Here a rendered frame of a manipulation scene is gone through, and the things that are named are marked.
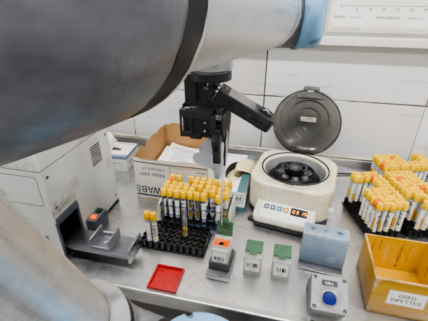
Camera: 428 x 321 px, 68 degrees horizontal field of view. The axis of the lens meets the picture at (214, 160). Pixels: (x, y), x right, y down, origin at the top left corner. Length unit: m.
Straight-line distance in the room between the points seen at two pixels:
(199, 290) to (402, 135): 0.86
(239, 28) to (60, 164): 0.67
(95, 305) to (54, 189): 0.49
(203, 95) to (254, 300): 0.45
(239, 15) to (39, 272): 0.22
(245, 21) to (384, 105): 1.05
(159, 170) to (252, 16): 0.81
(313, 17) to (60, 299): 0.35
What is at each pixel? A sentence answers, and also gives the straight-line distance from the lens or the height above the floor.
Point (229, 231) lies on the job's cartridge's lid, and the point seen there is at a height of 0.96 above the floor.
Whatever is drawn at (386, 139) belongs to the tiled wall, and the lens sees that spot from 1.26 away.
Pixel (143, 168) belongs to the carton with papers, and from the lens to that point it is 0.99.
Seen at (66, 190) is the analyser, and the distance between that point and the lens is 0.84.
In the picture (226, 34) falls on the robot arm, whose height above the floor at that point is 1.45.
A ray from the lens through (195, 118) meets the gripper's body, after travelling 0.57.
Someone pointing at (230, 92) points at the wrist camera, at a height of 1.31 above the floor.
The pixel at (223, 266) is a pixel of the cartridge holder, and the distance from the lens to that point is 0.77.
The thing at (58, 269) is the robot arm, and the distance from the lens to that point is 0.29.
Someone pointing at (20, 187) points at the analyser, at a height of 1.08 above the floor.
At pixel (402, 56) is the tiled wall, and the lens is 1.18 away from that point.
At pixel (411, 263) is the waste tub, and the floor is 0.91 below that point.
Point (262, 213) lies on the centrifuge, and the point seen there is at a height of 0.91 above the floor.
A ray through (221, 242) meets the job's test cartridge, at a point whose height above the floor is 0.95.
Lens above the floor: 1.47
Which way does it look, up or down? 28 degrees down
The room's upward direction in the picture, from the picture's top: straight up
